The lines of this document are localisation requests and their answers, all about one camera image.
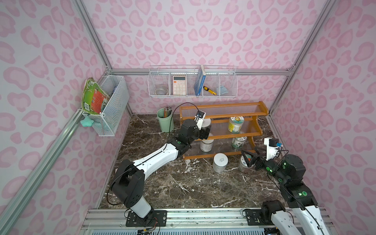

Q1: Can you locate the white lid green label jar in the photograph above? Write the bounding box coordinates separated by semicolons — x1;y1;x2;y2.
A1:
201;118;211;128

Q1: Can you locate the strawberry lid seed jar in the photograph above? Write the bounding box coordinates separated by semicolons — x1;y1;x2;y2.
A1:
238;156;254;173

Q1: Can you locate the tall white tin jar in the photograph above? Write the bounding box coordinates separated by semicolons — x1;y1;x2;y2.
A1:
212;153;228;173

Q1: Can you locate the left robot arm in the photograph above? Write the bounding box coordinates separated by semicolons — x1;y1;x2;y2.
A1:
109;119;211;219

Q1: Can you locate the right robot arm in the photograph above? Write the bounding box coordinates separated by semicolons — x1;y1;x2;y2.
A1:
241;148;330;235

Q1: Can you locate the small white lid jar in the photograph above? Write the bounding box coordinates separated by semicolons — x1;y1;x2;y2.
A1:
200;140;214;152

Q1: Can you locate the orange wooden three-tier shelf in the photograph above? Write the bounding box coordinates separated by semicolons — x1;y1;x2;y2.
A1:
180;101;269;160

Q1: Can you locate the mint green pencil cup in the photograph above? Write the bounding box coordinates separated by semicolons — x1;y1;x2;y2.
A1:
157;108;174;133

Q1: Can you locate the pencils bundle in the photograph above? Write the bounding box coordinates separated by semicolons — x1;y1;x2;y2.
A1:
164;107;172;118

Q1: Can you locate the yellow utility knife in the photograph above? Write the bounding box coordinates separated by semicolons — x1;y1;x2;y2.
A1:
203;86;217;96

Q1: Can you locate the blue book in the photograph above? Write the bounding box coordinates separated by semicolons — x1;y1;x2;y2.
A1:
194;65;206;97

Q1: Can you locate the pink calculator in basket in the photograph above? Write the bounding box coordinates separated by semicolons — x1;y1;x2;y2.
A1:
172;75;187;96

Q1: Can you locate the clear tape roll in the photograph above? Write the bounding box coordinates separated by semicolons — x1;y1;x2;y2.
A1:
155;86;169;96

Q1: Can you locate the white mesh side basket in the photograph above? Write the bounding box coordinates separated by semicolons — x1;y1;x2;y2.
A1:
83;75;130;137

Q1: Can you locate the green red snack bag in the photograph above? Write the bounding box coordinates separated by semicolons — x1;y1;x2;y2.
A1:
81;77;110;115

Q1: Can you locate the mint star-shaped toy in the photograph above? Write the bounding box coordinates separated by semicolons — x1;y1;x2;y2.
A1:
80;116;94;127

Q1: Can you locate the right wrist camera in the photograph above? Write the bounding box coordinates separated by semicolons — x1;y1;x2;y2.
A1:
263;138;283;161

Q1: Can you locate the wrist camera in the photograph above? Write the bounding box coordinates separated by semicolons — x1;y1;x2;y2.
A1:
194;110;206;130
263;138;283;161

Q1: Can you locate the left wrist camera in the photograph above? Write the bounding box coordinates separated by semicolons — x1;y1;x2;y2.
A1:
194;110;206;130

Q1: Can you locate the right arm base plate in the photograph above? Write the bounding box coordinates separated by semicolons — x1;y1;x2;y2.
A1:
242;209;265;226

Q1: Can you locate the white wire wall basket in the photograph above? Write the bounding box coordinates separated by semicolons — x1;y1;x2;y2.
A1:
147;65;238;98

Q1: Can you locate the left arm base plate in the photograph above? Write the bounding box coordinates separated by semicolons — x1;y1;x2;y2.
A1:
126;210;167;227

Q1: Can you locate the aluminium front rail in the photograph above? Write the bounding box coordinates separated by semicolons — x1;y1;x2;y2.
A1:
79;207;338;235

